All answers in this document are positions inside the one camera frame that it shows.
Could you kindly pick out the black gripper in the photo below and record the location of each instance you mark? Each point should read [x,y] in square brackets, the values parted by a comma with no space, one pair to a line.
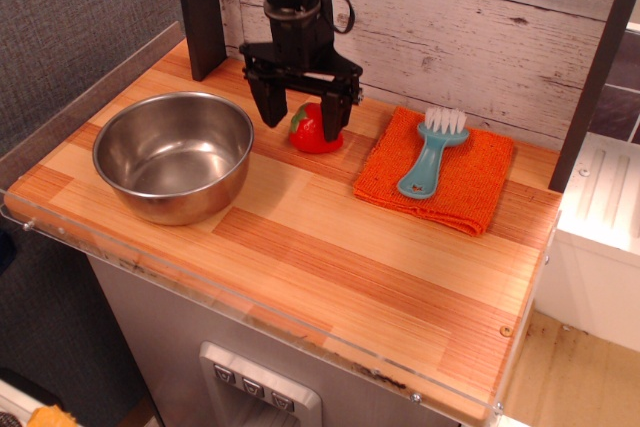
[301,56]

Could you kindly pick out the silver dispenser panel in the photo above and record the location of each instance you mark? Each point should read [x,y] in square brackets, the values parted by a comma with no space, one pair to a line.
[244,393]

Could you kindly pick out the yellow object bottom left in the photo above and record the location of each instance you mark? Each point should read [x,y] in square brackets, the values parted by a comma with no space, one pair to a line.
[51,416]

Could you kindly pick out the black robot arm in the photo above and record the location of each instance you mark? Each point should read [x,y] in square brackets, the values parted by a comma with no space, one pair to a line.
[301,56]

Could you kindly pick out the red toy strawberry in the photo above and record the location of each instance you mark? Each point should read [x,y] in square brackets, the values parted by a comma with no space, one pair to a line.
[306,131]

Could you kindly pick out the dark grey right post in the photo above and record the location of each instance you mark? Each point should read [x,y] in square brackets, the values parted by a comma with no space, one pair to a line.
[604,57]

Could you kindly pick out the dark grey post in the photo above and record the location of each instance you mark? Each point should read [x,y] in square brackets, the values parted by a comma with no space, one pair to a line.
[604,57]
[205,36]

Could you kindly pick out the teal scrub brush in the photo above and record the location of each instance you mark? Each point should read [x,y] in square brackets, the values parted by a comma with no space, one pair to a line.
[441,128]

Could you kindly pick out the clear acrylic table guard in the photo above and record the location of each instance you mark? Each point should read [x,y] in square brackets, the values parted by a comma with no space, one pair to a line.
[422,310]

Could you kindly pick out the stainless steel bowl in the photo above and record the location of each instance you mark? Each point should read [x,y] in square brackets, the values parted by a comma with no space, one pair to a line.
[176,159]

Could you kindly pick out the dark grey left post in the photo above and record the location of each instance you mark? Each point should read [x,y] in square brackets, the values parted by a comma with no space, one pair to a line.
[205,36]

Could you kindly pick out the orange folded cloth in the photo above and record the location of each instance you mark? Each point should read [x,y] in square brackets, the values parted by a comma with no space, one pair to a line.
[455,182]

